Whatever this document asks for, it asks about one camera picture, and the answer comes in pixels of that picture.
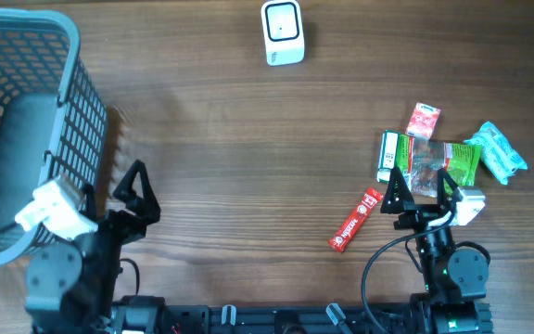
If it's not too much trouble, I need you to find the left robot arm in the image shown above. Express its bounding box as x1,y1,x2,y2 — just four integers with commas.
25,160,165,333

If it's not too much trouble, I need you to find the red Nescafe coffee stick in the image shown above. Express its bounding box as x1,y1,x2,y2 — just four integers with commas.
328,187,383,252

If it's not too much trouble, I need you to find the orange Kleenex tissue pack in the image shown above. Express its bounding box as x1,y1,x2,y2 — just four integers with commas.
406,102,441,140

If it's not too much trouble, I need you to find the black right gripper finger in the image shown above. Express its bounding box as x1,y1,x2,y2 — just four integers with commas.
437,168,458,207
381,166,413,214

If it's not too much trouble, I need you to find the green snack bag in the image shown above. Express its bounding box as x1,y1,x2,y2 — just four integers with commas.
395,135,482,198

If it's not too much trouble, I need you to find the green white small box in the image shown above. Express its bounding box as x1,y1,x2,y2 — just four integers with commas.
376,130,400,183

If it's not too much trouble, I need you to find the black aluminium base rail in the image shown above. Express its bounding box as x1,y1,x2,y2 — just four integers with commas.
108,296,494,334

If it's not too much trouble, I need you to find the grey plastic mesh basket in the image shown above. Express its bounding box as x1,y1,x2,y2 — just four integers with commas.
0,8,108,266

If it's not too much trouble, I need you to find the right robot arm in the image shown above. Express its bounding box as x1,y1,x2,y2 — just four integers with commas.
381,167,490,333

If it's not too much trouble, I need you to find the teal tissue pack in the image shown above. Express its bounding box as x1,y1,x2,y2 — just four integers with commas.
464,122,528,186

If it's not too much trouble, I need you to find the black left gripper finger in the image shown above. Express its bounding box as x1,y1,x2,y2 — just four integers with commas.
83,184,96,218
112,160,159,212

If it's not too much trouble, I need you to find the white barcode scanner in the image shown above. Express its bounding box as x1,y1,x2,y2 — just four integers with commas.
261,0,305,67

